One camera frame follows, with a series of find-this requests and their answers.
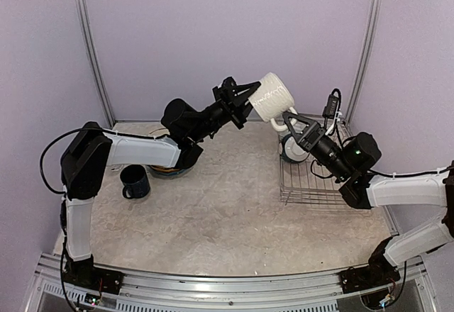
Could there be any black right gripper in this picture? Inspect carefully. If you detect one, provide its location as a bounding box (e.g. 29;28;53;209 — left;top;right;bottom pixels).
283;111;353;182

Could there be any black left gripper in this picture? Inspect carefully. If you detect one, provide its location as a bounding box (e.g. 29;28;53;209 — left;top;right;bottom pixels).
188;81;265;143

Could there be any white mug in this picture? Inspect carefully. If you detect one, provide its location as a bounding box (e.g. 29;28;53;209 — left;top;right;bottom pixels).
248;72;297;133

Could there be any blue polka dot plate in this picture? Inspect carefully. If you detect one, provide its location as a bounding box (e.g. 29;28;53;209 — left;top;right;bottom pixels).
148;165;189;178

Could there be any dark blue mug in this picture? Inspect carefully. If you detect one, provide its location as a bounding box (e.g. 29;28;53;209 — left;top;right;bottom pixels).
120;165;150;199

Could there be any cream bird pattern plate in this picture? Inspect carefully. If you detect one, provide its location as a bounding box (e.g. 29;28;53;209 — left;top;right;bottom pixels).
148;128;169;138

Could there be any yellow polka dot plate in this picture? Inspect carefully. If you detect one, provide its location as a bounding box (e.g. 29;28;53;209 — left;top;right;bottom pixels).
149;165;177;172

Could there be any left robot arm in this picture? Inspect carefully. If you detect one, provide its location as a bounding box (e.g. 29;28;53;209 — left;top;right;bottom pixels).
50;77;260;287

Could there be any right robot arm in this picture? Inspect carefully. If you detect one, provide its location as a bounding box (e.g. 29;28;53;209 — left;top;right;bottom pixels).
282;111;453;286

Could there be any teal white bowl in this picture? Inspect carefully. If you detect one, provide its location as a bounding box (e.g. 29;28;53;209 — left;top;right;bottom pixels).
279;134;309;164

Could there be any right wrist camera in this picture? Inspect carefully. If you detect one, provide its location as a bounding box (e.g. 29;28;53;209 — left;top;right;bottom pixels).
322;88;342;135

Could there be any wire dish rack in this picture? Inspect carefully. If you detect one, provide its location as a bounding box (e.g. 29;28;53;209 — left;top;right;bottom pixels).
278;118;375;209

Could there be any back aluminium rail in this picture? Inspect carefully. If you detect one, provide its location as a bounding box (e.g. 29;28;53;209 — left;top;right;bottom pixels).
115;120;161;124

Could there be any aluminium rail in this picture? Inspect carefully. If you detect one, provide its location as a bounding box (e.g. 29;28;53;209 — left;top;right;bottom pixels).
115;120;161;124
20;254;438;311

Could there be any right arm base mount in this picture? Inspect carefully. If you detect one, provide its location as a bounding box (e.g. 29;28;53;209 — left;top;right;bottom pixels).
339;237;401;294

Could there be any right aluminium post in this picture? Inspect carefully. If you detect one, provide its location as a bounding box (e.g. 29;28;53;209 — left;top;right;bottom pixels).
345;0;382;125

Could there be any aluminium post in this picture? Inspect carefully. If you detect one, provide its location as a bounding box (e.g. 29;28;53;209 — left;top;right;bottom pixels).
345;0;382;125
75;0;116;128

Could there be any left aluminium post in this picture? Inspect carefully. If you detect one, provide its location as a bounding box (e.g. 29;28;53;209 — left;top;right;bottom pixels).
75;0;116;128

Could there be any front aluminium rail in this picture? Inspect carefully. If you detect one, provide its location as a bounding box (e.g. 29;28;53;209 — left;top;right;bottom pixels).
20;254;438;311

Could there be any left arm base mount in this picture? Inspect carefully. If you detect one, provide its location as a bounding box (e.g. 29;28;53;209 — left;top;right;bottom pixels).
63;254;124;295

